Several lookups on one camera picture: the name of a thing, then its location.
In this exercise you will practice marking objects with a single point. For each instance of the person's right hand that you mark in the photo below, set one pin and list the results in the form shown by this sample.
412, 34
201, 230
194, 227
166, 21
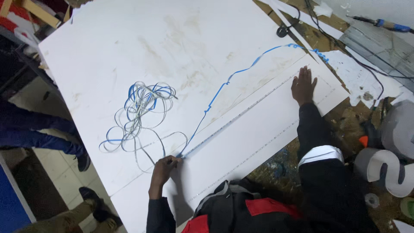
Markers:
303, 92

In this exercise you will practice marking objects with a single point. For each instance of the person's left hand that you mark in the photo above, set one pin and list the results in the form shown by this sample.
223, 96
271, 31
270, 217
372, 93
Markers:
160, 176

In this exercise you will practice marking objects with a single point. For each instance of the person's left fingers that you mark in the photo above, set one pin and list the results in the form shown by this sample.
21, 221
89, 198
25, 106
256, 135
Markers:
171, 161

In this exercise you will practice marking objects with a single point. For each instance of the straight LED strip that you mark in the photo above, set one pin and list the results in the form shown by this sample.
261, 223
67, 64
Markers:
241, 114
258, 150

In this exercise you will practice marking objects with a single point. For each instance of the narrow white board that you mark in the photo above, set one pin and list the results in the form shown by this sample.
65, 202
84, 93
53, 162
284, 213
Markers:
258, 136

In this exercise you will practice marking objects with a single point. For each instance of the tangled coil of LED strip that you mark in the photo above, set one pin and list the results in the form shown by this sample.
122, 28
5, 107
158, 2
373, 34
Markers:
140, 110

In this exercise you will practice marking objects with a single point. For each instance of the person's black red jacket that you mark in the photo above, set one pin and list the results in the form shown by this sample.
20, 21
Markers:
268, 207

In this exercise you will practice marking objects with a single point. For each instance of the large white board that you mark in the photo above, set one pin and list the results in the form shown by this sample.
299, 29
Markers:
155, 48

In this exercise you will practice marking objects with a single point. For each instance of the blue panel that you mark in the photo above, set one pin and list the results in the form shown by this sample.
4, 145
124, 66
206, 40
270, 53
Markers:
11, 200

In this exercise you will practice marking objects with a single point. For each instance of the orange tool tip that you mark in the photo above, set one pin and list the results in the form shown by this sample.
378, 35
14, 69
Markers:
364, 141

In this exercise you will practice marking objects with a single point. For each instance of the white board scraps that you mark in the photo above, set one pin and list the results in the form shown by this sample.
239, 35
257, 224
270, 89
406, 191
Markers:
355, 77

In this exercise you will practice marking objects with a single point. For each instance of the grey curved channel letter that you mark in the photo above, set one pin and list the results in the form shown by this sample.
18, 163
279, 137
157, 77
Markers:
375, 166

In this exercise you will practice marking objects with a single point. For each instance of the small grey tape roll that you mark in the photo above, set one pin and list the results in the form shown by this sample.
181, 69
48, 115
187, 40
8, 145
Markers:
372, 200

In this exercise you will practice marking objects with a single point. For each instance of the grey round channel letter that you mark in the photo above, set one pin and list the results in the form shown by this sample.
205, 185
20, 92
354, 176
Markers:
399, 127

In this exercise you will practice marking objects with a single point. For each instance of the grey metal sheets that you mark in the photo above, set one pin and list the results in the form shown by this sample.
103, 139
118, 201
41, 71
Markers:
381, 48

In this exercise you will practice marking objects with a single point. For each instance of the green tape roll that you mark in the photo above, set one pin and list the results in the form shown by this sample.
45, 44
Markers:
408, 207

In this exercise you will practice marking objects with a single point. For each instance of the wooden frame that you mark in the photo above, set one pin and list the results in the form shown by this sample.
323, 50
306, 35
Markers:
35, 11

